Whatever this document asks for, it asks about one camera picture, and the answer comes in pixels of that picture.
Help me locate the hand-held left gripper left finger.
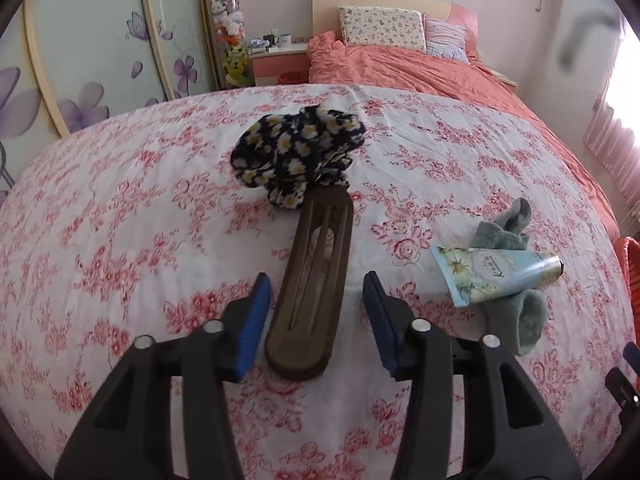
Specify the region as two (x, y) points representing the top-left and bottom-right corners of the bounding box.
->
(54, 272), (273, 480)

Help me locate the daisy print cloth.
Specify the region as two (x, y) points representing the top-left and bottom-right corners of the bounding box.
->
(230, 104), (367, 209)

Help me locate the pink nightstand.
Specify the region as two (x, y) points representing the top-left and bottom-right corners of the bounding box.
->
(248, 42), (311, 88)

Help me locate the floral print pillow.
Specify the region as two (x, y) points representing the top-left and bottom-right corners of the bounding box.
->
(338, 6), (427, 53)

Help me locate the clear tube of plush toys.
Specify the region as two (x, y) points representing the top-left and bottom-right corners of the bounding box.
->
(207, 0), (253, 91)

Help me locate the grey sock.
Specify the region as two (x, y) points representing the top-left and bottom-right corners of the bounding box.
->
(482, 287), (547, 357)
(474, 197), (533, 252)

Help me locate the flower print wardrobe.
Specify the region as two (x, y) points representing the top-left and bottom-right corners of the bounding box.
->
(0, 0), (216, 201)

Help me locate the lotion tube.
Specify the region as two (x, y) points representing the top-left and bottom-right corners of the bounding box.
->
(430, 246), (565, 308)

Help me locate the light wooden nightstand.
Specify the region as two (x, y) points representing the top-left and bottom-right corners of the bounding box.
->
(487, 66), (520, 88)

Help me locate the pink curtain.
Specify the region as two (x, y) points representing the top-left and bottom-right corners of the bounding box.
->
(582, 95), (640, 211)

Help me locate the orange duvet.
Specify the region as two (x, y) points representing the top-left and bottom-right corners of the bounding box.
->
(306, 30), (621, 241)

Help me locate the pink striped pillow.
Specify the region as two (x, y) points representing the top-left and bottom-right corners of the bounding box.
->
(422, 14), (471, 63)

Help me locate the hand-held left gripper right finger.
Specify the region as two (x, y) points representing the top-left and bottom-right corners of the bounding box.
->
(362, 270), (583, 480)

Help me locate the red floral printed sheet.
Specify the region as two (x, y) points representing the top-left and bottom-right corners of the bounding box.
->
(0, 82), (628, 480)

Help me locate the brown wooden tray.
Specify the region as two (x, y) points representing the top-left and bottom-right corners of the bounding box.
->
(264, 185), (355, 382)

